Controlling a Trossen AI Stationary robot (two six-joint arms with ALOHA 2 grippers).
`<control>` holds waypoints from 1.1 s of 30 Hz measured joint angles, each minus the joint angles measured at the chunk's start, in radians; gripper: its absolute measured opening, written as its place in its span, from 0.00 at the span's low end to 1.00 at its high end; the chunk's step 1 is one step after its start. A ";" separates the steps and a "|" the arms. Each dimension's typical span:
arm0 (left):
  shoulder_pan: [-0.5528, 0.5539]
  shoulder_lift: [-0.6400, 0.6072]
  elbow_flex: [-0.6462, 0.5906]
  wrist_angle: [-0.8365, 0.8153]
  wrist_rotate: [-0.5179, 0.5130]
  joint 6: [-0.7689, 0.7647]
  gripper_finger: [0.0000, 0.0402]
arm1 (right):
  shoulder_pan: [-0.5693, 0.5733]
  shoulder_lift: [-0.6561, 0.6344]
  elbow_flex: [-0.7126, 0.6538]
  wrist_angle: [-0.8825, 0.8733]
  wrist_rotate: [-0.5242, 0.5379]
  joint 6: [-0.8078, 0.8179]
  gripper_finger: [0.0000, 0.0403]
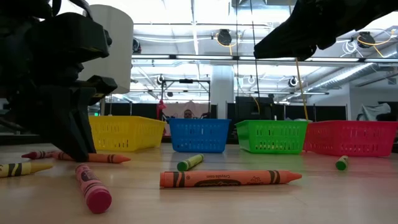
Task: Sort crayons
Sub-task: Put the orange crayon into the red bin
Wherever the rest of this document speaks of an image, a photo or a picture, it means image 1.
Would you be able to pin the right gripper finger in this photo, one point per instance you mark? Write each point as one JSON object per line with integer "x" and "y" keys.
{"x": 289, "y": 43}

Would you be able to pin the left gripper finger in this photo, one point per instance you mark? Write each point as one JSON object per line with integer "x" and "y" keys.
{"x": 84, "y": 137}
{"x": 60, "y": 124}

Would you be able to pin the orange crayon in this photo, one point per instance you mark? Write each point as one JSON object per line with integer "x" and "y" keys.
{"x": 109, "y": 158}
{"x": 230, "y": 178}

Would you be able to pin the red crayon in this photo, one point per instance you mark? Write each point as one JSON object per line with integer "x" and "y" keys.
{"x": 93, "y": 189}
{"x": 37, "y": 154}

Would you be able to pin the green crayon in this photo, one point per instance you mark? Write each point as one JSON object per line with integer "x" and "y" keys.
{"x": 342, "y": 163}
{"x": 190, "y": 162}

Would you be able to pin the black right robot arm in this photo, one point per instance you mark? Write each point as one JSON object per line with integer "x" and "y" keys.
{"x": 379, "y": 9}

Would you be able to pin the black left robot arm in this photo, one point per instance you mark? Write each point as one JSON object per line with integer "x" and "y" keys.
{"x": 15, "y": 31}

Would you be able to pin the yellow plastic basket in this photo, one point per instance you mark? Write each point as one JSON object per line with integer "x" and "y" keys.
{"x": 130, "y": 119}

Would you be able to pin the yellow crayon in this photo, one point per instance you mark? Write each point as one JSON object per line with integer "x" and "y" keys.
{"x": 21, "y": 169}

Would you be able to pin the black partition panel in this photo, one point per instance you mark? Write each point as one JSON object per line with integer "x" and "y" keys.
{"x": 326, "y": 112}
{"x": 140, "y": 110}

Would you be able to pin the black cabinet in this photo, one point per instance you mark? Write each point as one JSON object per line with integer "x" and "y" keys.
{"x": 248, "y": 107}

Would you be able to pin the green plastic basket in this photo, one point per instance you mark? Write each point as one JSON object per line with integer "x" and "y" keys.
{"x": 270, "y": 123}

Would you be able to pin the white pillar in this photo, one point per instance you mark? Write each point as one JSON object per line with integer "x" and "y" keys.
{"x": 222, "y": 93}

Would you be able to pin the white shade table lamp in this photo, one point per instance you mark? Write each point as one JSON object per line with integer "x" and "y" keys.
{"x": 121, "y": 46}

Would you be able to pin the pink backdrop cloth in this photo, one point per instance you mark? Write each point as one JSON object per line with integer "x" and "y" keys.
{"x": 177, "y": 112}

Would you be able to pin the grey cloth cover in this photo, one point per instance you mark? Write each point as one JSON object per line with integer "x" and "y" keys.
{"x": 374, "y": 112}

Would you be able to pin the red plastic basket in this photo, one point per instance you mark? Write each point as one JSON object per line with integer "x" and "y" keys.
{"x": 351, "y": 124}

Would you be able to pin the person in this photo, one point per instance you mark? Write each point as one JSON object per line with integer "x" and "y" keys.
{"x": 188, "y": 114}

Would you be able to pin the blue plastic basket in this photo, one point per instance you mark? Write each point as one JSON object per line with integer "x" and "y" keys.
{"x": 199, "y": 122}

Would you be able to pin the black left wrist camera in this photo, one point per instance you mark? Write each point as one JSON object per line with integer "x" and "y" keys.
{"x": 71, "y": 37}

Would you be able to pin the red upright post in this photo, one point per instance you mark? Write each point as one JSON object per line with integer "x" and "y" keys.
{"x": 160, "y": 109}

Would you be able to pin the black gantry frame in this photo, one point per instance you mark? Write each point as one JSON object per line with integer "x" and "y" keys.
{"x": 185, "y": 81}

